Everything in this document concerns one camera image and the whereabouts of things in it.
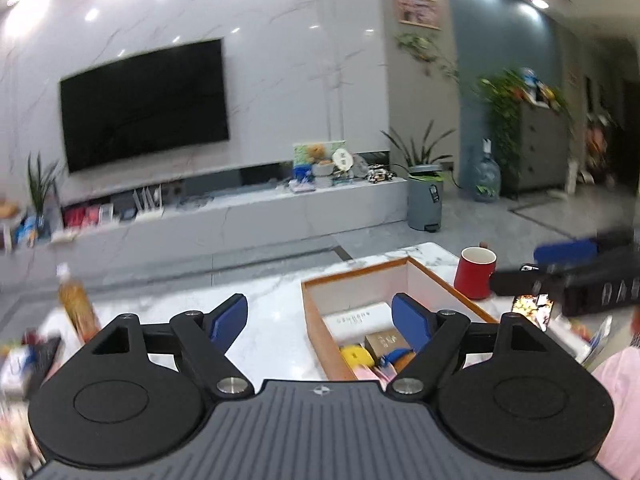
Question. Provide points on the person's pink clothing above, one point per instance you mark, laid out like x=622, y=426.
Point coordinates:
x=620, y=400

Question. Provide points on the tea bottle yellow label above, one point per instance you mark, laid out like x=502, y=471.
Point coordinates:
x=77, y=305

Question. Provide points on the colourful toys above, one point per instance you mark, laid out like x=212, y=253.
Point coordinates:
x=540, y=90

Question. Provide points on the yellow round disc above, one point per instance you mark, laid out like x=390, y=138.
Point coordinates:
x=357, y=355

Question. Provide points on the grey tall cabinet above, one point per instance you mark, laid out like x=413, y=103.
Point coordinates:
x=542, y=150

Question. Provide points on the wooden-rimmed storage box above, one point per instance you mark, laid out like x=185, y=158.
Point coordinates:
x=320, y=320

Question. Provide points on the pink red packets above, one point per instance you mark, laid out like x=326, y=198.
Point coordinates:
x=87, y=216

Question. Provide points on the slim green potted plant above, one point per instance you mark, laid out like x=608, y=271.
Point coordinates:
x=40, y=185

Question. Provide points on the smartphone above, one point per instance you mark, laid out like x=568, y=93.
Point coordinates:
x=532, y=309

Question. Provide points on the hanging green vine plant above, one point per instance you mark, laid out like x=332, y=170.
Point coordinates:
x=422, y=50

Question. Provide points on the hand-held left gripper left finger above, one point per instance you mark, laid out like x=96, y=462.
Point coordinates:
x=227, y=317

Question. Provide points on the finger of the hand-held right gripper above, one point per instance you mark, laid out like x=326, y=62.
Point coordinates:
x=520, y=280
x=565, y=252

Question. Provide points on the tall leafy green plant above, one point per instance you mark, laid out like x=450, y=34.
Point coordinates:
x=502, y=110

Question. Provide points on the green box with toy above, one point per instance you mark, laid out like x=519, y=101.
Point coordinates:
x=312, y=152

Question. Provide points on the black television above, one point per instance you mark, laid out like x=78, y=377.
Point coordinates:
x=145, y=105

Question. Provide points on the small brown cardboard box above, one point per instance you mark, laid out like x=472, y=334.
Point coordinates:
x=385, y=344

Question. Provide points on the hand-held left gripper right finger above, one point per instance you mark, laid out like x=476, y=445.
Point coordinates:
x=410, y=317

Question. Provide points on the white rectangular box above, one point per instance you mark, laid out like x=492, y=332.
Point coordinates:
x=355, y=322

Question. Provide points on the framed wall picture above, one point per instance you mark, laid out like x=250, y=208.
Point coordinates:
x=418, y=10

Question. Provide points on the white router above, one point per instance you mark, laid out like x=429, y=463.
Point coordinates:
x=147, y=205

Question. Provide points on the white round plate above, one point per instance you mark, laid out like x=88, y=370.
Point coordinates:
x=343, y=160

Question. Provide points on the white blue paper packet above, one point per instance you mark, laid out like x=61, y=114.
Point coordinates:
x=580, y=340

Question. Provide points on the pink cloth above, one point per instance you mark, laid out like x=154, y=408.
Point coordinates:
x=372, y=372

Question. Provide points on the small toy car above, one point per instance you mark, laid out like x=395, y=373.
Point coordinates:
x=380, y=174

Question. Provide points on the brown fluffy toy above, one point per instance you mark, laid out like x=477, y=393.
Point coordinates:
x=9, y=209

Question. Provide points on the clear water jug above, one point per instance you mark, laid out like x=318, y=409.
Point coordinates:
x=486, y=175

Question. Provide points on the red cup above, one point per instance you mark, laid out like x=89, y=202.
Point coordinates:
x=472, y=275

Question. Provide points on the white television cabinet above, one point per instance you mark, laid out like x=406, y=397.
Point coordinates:
x=225, y=220

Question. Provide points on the orange flower arrangement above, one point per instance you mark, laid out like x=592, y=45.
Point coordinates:
x=597, y=140

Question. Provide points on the grey trash bin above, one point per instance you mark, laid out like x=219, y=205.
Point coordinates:
x=425, y=200

